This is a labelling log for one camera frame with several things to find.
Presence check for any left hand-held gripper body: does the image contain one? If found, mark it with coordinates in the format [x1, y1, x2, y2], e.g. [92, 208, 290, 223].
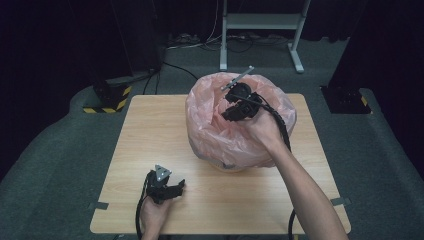
[145, 164, 174, 205]

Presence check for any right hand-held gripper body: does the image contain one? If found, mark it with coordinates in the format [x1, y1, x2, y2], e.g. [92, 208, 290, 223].
[220, 65, 264, 119]

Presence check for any pink plastic bag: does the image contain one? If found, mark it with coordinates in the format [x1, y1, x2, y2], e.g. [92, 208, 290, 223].
[185, 72, 298, 170]

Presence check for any orange plastic mesh basket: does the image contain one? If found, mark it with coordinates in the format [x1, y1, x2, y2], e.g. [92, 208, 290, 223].
[213, 161, 249, 173]

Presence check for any person's right hand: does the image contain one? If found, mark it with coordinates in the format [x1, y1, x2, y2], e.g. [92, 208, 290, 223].
[238, 108, 288, 158]

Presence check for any grey metal stand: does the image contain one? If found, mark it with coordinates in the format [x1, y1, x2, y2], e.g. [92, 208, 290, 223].
[219, 0, 312, 74]

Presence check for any black base with yellow mark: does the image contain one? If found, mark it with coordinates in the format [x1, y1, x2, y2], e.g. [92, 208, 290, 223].
[320, 85, 373, 115]

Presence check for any black yellow striped base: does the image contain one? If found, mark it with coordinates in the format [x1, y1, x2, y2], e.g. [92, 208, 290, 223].
[82, 84, 133, 114]

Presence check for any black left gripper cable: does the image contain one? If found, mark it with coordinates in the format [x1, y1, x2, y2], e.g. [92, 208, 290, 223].
[135, 173, 150, 240]

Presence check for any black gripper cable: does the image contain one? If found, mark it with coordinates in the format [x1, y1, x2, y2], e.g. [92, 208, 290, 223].
[135, 173, 150, 240]
[256, 94, 298, 240]

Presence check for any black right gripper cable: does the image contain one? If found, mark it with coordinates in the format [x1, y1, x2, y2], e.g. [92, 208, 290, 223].
[256, 94, 298, 240]

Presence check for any black floor cable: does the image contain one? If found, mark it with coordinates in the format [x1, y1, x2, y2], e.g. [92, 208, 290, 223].
[143, 61, 201, 96]

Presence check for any bundle of floor cables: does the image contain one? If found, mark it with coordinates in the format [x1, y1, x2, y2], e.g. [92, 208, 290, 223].
[166, 31, 291, 54]

